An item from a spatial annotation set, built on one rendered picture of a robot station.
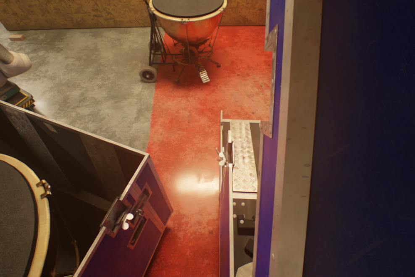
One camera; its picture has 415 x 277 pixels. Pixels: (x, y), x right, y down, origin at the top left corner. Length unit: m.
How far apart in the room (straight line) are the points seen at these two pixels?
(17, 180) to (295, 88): 1.03
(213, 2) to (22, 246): 2.06
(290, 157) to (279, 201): 0.05
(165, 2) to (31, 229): 1.92
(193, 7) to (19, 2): 2.59
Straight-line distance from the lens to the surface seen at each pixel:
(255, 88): 2.57
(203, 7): 2.19
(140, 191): 1.02
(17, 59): 2.37
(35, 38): 4.07
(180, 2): 2.28
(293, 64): 0.22
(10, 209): 1.06
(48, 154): 1.59
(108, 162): 1.19
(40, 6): 4.00
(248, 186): 1.74
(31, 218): 1.00
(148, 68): 2.54
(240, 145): 1.99
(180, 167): 1.97
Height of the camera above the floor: 1.77
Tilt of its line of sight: 53 degrees down
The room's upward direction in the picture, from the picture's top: straight up
